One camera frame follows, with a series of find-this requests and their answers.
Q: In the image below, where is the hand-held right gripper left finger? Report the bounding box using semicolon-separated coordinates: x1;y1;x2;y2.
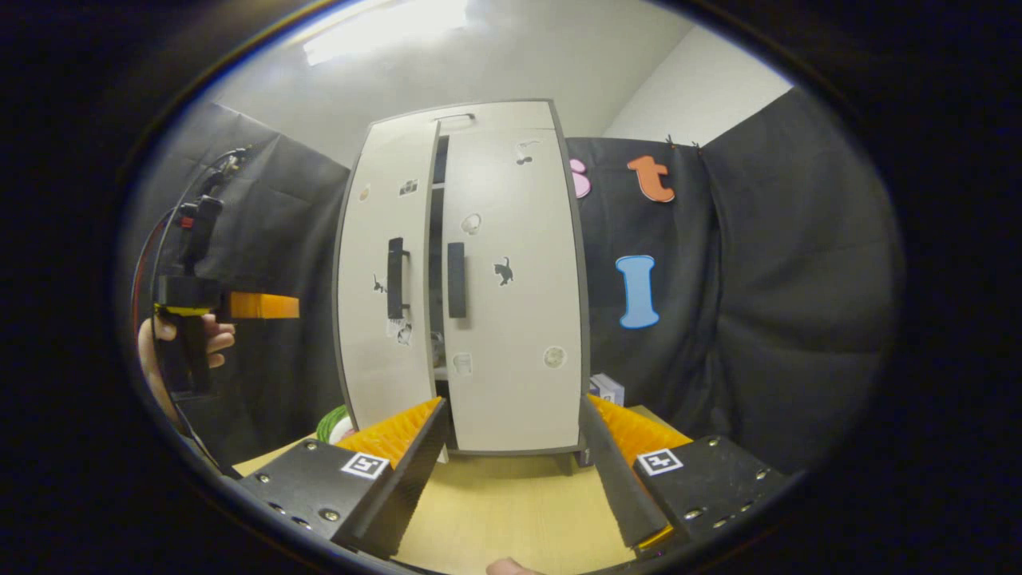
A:
238;396;450;560

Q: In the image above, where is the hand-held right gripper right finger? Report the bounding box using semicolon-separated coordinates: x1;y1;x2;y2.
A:
579;393;803;558

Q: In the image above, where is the green coiled cord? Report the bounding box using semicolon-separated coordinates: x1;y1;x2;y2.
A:
316;404;354;445

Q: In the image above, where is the small white box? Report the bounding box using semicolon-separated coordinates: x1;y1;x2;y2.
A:
589;373;626;408

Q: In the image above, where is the white shoe cabinet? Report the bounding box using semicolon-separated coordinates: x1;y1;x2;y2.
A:
331;98;592;466

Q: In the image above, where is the black door handle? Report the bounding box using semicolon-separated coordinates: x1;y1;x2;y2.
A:
386;237;411;321
446;242;467;319

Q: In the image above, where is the red cable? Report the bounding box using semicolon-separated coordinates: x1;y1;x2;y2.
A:
130;209;176;320

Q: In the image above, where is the black backdrop cloth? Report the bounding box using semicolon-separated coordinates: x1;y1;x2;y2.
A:
120;88;907;478

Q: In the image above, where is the black cable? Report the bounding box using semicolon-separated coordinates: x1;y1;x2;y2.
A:
150;146;252;280

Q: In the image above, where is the white cabinet door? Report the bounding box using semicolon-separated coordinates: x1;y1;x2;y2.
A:
439;124;590;456
334;118;442;464

